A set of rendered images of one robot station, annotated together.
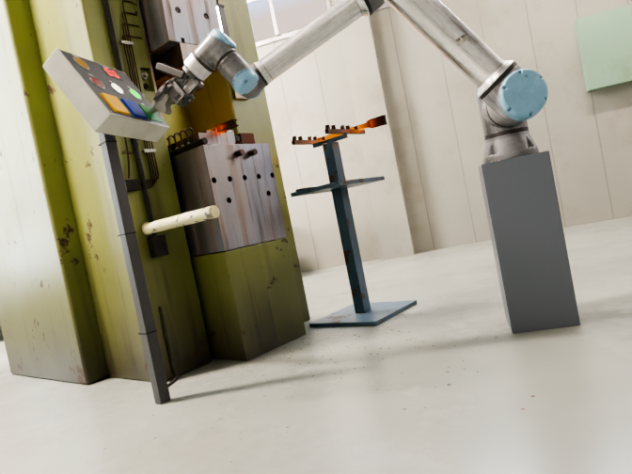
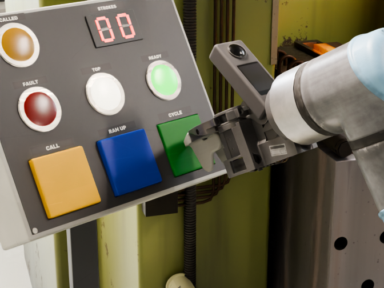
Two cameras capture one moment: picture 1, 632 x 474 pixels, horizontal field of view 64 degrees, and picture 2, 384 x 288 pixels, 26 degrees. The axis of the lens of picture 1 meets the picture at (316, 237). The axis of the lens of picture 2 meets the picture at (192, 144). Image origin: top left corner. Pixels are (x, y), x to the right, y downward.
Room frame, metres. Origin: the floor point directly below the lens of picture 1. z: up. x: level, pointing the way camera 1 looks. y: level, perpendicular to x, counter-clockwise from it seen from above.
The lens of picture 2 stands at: (0.92, -0.09, 1.40)
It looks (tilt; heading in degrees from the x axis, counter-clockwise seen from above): 20 degrees down; 32
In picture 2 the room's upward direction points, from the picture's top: straight up
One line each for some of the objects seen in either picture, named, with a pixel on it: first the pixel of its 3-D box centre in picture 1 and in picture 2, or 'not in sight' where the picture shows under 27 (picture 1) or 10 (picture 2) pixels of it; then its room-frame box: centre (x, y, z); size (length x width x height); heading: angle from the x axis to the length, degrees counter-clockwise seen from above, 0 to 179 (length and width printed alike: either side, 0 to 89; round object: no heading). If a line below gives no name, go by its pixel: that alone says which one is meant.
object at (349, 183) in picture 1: (339, 186); not in sight; (2.56, -0.16, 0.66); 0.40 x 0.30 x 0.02; 141
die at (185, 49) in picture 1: (173, 71); not in sight; (2.38, 0.50, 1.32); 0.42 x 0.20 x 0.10; 49
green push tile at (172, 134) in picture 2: (150, 115); (183, 146); (1.83, 0.49, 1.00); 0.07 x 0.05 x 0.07; 164
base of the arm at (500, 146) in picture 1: (508, 146); not in sight; (1.84, -0.74, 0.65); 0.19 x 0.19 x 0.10
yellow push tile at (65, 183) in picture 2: (114, 104); (64, 182); (1.64, 0.55, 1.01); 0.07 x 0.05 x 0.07; 164
